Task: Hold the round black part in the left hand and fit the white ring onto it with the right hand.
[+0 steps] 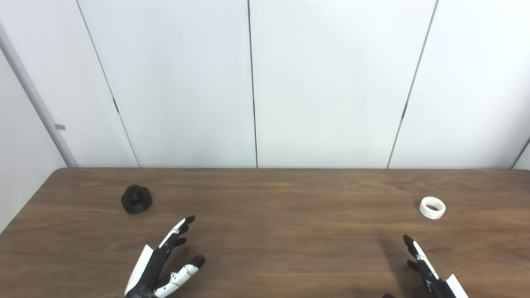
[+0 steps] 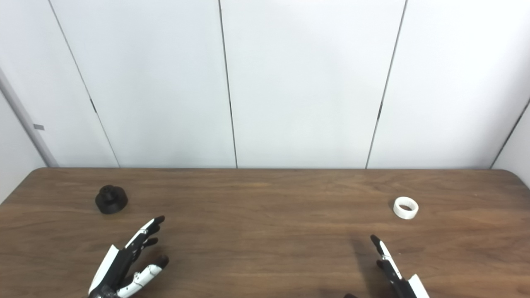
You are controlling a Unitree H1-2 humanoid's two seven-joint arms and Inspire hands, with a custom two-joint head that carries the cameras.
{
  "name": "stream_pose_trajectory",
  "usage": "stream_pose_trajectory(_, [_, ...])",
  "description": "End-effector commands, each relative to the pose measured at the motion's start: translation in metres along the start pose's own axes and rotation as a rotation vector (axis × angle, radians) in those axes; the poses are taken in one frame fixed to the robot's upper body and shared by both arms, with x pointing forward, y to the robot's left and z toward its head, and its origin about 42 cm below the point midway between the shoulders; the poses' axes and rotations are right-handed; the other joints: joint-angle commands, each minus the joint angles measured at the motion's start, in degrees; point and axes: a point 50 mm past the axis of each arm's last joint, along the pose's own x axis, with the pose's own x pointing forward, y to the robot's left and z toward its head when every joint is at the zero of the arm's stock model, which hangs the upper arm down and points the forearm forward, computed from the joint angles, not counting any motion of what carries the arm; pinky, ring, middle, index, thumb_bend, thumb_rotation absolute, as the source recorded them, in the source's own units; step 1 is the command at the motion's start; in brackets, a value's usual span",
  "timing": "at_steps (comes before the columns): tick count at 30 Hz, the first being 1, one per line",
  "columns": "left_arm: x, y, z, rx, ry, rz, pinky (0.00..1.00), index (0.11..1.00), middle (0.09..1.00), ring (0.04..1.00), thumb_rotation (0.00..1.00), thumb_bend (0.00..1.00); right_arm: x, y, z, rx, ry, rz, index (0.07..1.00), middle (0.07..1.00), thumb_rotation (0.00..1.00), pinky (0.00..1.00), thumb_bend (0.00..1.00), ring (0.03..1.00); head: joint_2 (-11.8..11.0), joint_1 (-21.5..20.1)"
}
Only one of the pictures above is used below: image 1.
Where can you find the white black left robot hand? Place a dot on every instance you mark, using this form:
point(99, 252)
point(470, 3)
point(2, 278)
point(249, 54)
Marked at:
point(150, 265)

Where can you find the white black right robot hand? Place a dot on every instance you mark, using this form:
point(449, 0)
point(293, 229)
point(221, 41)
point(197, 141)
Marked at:
point(428, 275)

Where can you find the round black part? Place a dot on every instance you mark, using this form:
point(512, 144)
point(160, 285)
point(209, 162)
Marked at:
point(136, 200)

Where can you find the grey wall corner post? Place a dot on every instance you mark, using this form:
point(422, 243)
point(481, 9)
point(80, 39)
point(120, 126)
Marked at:
point(39, 103)

